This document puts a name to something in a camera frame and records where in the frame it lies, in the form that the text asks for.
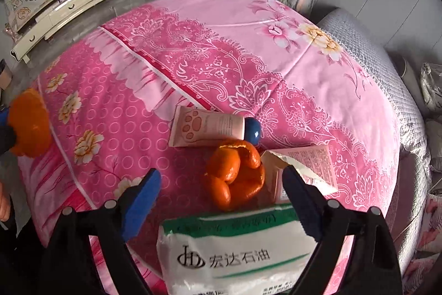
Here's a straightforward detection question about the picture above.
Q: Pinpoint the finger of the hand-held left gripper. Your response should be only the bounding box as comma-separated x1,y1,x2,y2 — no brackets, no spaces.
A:
0,110,19,156

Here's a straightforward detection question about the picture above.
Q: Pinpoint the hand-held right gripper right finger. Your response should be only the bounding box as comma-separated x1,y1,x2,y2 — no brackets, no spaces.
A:
282,165,403,295

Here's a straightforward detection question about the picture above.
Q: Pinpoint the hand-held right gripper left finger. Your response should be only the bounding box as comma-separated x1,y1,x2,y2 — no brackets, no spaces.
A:
39,168,162,295

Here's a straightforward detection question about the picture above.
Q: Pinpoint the mandarin orange peel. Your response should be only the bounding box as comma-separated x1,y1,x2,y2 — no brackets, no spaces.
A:
7,88,53,158
203,139,266,212

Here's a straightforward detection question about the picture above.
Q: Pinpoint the white tissue packet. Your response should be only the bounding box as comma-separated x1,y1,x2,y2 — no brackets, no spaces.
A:
157,203,319,295

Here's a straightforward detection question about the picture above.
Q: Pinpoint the person's left hand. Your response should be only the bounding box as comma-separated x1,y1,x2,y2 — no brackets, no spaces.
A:
0,189,12,222

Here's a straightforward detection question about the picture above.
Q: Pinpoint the open pink carton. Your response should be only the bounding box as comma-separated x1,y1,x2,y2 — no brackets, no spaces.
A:
260,144,338,205

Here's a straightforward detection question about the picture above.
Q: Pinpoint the pink paw print tube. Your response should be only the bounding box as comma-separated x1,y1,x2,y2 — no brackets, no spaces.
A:
169,105,263,148

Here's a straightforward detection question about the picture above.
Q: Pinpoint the grey quilted sofa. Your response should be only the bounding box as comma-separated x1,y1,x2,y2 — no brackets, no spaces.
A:
315,7,442,295

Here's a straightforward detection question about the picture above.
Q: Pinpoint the cream tv cabinet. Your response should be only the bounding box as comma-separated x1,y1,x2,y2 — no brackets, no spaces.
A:
10,0,148,65

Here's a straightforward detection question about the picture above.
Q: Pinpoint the pink floral tablecloth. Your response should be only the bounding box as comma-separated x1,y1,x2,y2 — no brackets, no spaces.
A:
17,0,402,295

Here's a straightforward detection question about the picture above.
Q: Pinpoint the dark grey cushion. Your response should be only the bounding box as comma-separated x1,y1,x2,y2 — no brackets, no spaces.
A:
395,54,423,90

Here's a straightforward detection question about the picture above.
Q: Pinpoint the printed clear plastic bag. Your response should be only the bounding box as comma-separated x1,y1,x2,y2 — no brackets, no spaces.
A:
419,62,442,114

